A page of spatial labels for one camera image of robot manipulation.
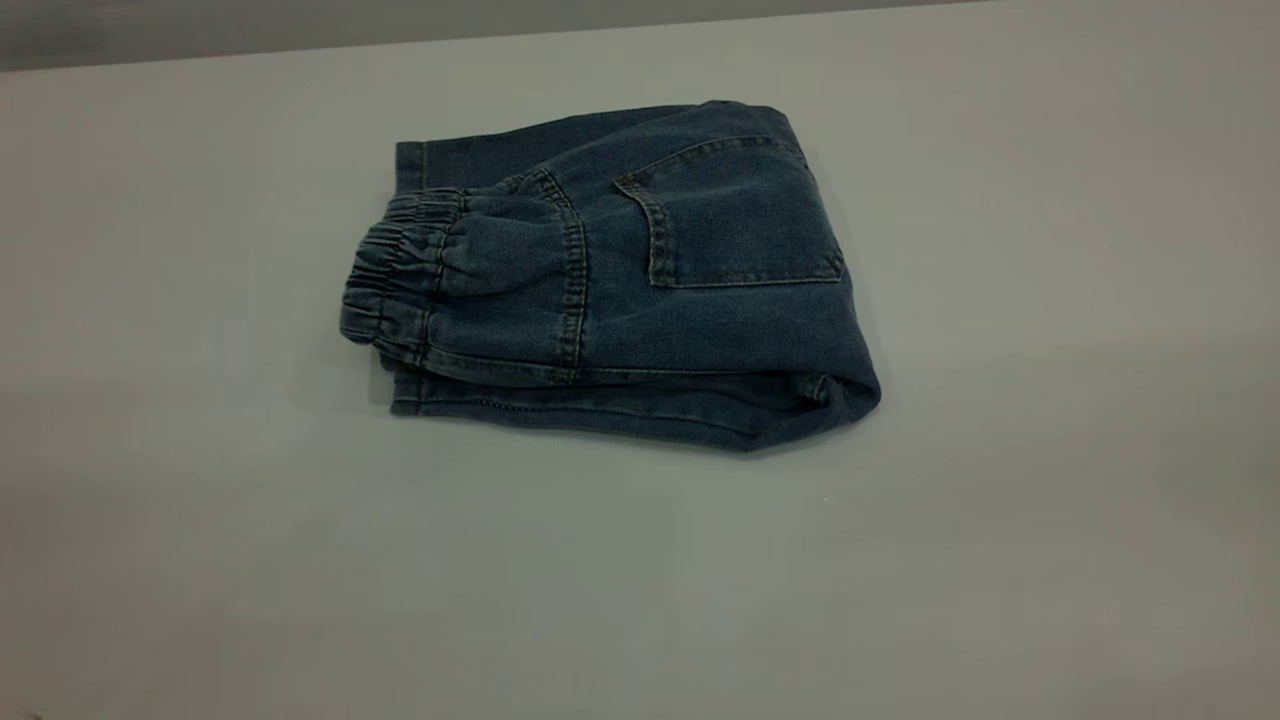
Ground blue denim shorts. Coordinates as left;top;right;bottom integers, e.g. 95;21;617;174
339;100;882;453

